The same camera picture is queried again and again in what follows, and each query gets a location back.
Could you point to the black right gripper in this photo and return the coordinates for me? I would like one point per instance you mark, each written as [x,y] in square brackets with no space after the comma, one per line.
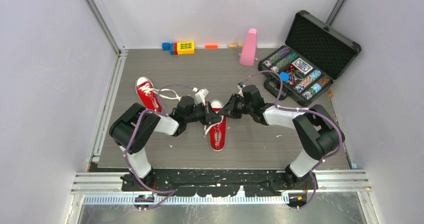
[230,107]

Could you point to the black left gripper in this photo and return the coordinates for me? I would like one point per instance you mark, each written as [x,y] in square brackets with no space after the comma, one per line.
[210,116]

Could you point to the red canvas sneaker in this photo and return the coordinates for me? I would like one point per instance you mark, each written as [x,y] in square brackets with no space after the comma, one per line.
[146,93]
[217,133]

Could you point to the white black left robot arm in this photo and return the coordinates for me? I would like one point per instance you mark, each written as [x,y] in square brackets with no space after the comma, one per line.
[132,130]

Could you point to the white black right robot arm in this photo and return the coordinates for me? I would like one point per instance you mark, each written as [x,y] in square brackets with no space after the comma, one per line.
[319,135]

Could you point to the pink metronome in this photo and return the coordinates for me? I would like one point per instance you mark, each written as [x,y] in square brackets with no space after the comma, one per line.
[247,56]

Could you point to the wooden block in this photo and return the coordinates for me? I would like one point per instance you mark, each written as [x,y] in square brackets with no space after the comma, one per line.
[232,45]

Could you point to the orange flat block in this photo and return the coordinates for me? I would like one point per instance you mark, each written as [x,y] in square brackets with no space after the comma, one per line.
[211,46]

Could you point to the blue round dealer chip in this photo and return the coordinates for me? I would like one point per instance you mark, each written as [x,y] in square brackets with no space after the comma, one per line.
[284,76]

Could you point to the yellow toy block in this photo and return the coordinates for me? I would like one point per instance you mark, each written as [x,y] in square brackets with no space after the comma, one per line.
[185,48]

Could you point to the red toy block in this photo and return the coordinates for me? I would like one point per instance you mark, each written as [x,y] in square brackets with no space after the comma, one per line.
[173,49]

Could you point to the blue toy cube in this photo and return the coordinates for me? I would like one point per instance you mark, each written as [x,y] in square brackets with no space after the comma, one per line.
[166,46]

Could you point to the playing card deck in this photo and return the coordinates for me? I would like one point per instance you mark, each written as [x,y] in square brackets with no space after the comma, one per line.
[302,66]

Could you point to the black poker chip case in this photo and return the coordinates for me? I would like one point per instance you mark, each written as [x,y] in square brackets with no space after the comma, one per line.
[324,48]

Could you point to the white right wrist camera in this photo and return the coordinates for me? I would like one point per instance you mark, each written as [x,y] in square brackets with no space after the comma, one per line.
[240,86]

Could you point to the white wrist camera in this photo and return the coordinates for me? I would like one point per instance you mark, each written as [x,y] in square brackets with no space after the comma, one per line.
[200,95]
[240,86]

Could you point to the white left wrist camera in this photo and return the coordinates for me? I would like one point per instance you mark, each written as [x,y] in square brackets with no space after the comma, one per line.
[200,95]

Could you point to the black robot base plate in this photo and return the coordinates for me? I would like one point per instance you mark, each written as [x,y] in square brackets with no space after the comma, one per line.
[218,183]

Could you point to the aluminium frame rail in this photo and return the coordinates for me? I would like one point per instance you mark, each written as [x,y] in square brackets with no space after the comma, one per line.
[107,189]

